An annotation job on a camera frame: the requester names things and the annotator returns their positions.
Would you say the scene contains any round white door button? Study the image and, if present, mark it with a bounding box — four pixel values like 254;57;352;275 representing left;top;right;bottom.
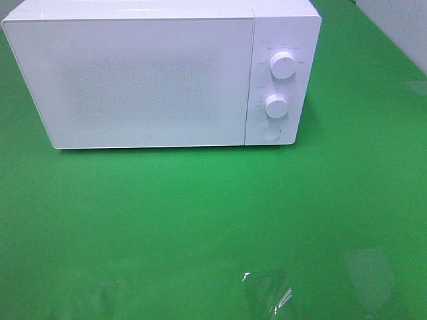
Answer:
262;125;281;141

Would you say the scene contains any white microwave knob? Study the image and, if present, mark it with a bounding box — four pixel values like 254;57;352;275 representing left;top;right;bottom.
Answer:
270;51;297;80
265;94;289;119

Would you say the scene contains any white microwave door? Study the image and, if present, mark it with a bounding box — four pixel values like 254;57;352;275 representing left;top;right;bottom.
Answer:
4;18;254;149

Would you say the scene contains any green table mat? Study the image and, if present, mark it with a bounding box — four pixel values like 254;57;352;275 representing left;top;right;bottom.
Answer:
1;1;426;319

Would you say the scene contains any white microwave oven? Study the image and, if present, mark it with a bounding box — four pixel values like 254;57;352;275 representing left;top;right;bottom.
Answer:
1;1;322;146

